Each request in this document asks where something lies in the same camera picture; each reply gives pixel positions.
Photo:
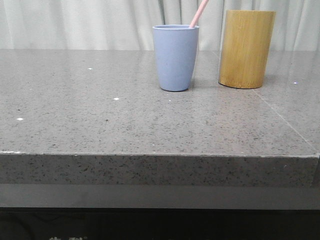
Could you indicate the white pleated curtain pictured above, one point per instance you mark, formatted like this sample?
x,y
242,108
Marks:
x,y
127,24

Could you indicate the blue plastic cup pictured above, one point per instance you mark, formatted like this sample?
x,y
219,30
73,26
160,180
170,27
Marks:
x,y
175,49

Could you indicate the bamboo cylindrical holder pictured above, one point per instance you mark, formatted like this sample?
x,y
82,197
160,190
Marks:
x,y
245,48

